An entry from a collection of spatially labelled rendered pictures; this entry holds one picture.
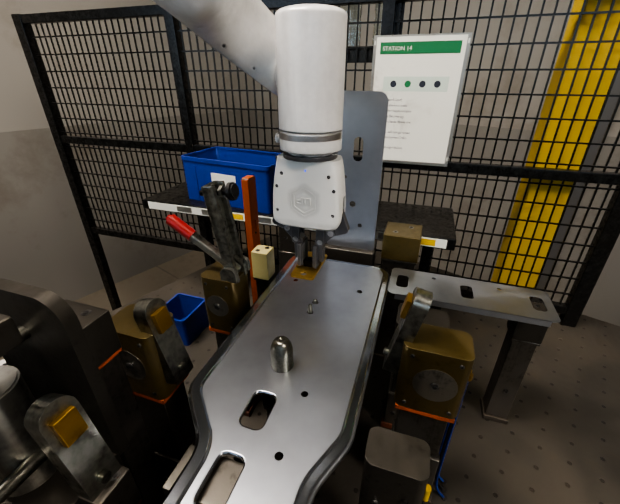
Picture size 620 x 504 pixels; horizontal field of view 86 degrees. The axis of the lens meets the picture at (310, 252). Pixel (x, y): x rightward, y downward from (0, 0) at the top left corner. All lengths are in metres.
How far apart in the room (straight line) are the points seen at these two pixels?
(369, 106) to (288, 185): 0.31
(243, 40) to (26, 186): 2.13
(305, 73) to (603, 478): 0.87
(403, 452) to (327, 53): 0.45
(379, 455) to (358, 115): 0.58
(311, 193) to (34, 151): 2.18
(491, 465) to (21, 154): 2.48
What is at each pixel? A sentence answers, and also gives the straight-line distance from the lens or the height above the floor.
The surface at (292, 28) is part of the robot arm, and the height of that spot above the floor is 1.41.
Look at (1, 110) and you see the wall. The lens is 2.49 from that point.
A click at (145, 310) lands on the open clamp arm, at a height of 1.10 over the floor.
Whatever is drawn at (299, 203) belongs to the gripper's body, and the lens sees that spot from 0.47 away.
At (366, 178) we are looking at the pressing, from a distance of 0.75.
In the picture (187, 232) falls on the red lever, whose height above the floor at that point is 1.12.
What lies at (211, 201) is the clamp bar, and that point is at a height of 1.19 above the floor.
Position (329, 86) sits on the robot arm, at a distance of 0.43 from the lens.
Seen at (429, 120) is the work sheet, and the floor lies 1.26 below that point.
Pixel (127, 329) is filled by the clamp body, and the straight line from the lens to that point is 0.51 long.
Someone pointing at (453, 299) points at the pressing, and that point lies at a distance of 0.68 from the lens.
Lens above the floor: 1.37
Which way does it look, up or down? 28 degrees down
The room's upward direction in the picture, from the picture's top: straight up
